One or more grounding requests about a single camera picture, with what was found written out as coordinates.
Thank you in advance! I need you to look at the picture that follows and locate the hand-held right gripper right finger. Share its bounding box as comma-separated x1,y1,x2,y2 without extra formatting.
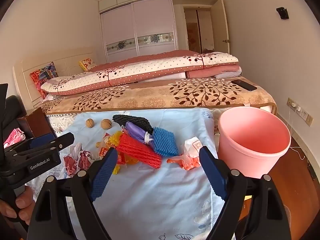
199,146,292,240

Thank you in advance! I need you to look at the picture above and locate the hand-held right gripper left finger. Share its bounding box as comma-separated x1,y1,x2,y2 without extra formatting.
27,148,118,240

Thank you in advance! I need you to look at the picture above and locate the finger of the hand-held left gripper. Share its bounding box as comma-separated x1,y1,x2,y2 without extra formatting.
4,134,57,160
50,132,75,153

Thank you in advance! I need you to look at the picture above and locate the red white wrapper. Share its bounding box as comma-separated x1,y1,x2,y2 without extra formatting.
63,142,97,178

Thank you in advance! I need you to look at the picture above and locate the clear red-label snack wrapper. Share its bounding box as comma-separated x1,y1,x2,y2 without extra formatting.
96,134,118,160

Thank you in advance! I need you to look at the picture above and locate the yellow clear wrapper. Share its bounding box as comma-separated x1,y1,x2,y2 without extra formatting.
112,152,142,175

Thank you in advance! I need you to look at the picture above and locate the orange white plastic wrapper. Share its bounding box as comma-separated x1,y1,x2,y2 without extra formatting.
166,136,208,171

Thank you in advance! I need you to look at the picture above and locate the red foam fruit net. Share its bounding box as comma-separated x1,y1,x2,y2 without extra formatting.
115,133,162,169

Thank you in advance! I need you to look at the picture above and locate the pink plastic bin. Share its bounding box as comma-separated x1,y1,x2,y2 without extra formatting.
218,106,292,179

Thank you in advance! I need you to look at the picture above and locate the blue foam fruit net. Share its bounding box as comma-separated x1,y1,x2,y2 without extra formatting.
152,127,179,157

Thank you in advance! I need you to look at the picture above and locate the black foam fruit net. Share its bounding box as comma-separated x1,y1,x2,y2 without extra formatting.
112,114,154,135

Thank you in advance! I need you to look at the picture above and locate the person's left hand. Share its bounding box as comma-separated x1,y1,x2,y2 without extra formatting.
0,187,35,227

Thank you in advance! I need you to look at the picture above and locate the white quilted mattress pad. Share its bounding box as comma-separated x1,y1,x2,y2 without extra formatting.
46,112,84,133

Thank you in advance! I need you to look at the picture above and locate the pink patterned cloth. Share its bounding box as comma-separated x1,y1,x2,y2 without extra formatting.
4,127,25,148

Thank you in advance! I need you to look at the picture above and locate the black chair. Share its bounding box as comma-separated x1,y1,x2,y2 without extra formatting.
0,95,28,143

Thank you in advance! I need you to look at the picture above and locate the light blue cloth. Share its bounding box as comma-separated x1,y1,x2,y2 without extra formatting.
25,107,240,240

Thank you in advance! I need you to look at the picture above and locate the colourful printed pillow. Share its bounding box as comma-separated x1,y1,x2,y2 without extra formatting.
29,62,59,99

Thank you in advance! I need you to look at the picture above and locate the cream wooden bed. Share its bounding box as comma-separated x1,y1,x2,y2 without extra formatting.
12,52,278,115

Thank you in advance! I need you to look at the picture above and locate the yellow floral pillow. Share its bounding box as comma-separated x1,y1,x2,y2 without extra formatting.
79,58,98,71

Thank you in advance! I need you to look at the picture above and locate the beige leaf-print blanket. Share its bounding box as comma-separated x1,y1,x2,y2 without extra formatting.
40,76,278,117

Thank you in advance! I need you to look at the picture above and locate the black smartphone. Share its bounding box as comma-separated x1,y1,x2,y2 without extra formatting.
231,79,258,92

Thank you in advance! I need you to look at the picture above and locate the black device on floor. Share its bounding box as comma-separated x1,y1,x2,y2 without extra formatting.
307,164,317,180

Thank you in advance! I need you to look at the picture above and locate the pink white dotted quilt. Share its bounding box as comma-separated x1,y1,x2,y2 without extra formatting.
40,50,243,96

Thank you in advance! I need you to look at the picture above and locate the white sliding-door wardrobe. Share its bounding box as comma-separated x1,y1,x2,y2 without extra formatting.
98,0,225,63

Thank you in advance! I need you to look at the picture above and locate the white room door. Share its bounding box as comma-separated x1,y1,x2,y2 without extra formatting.
212,0,230,54

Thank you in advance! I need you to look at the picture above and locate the white charging cable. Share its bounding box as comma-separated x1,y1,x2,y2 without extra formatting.
285,106,306,160

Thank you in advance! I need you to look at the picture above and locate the white wall socket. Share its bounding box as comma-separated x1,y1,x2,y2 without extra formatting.
296,106,307,120

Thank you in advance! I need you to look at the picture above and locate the black wall bracket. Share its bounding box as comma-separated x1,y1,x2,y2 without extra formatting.
276,6,290,20

